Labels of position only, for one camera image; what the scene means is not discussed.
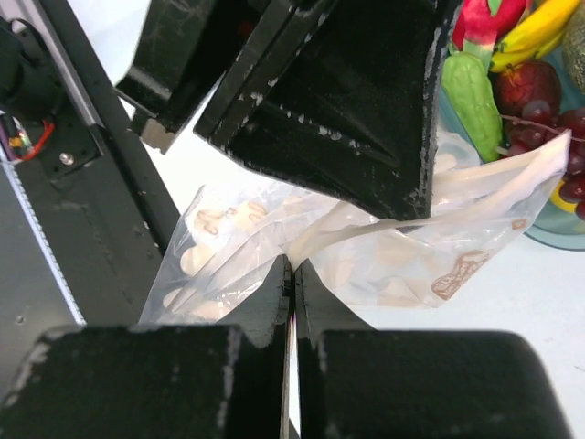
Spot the pink dragon fruit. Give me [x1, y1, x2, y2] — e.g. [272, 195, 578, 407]
[452, 0, 532, 50]

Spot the red apple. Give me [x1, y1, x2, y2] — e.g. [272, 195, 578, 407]
[492, 60, 562, 116]

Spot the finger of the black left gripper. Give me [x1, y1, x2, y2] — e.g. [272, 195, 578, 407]
[224, 1, 462, 220]

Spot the clear patterned zip bag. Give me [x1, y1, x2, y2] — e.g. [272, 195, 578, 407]
[141, 131, 570, 324]

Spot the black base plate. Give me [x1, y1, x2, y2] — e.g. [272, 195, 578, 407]
[1, 1, 178, 326]

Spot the green bitter gourd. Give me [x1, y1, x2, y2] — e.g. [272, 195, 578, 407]
[441, 51, 503, 162]

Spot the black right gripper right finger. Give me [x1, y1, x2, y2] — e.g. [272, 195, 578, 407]
[294, 262, 570, 438]

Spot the yellow banana bunch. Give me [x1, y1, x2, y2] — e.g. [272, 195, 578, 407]
[489, 0, 583, 72]

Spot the purple grape bunch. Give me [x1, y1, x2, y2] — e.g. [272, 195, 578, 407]
[500, 100, 585, 205]

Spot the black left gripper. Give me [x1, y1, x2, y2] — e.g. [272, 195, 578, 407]
[116, 1, 336, 154]

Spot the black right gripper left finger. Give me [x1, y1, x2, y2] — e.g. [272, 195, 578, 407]
[1, 256, 292, 438]

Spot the teal plastic fruit bowl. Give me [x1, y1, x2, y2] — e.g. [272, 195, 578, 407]
[439, 48, 584, 252]

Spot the green netted melon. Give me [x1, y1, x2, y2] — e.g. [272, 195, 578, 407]
[562, 2, 584, 93]

